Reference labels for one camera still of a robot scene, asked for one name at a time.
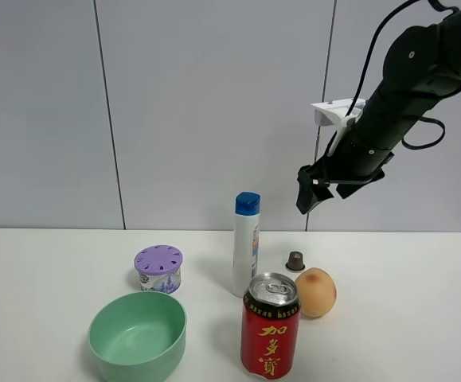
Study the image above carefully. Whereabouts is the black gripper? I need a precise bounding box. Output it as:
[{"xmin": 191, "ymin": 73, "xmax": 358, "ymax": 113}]
[{"xmin": 296, "ymin": 138, "xmax": 394, "ymax": 215}]

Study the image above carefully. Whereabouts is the brown coffee capsule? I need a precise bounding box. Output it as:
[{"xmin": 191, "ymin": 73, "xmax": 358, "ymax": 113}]
[{"xmin": 285, "ymin": 251, "xmax": 306, "ymax": 272}]

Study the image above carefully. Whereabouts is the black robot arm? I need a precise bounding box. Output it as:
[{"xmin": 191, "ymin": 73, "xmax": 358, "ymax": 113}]
[{"xmin": 296, "ymin": 1, "xmax": 461, "ymax": 215}]

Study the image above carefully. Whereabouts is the white bottle blue cap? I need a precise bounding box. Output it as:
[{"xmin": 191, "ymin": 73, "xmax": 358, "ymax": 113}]
[{"xmin": 232, "ymin": 192, "xmax": 260, "ymax": 298}]

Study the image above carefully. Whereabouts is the yellow peach fruit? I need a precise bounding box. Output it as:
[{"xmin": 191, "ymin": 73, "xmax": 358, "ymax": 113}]
[{"xmin": 295, "ymin": 267, "xmax": 337, "ymax": 318}]

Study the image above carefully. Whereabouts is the red drink can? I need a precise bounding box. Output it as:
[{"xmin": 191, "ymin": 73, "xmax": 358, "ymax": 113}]
[{"xmin": 240, "ymin": 272, "xmax": 300, "ymax": 380}]

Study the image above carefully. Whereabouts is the purple lid air freshener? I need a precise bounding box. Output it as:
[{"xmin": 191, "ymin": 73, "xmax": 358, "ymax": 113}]
[{"xmin": 134, "ymin": 245, "xmax": 183, "ymax": 294}]

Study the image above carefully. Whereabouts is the green plastic bowl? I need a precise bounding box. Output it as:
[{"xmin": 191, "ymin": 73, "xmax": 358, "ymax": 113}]
[{"xmin": 88, "ymin": 291, "xmax": 187, "ymax": 381}]

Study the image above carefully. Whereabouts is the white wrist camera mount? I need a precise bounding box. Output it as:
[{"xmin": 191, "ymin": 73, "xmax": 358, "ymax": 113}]
[{"xmin": 311, "ymin": 99, "xmax": 366, "ymax": 157}]

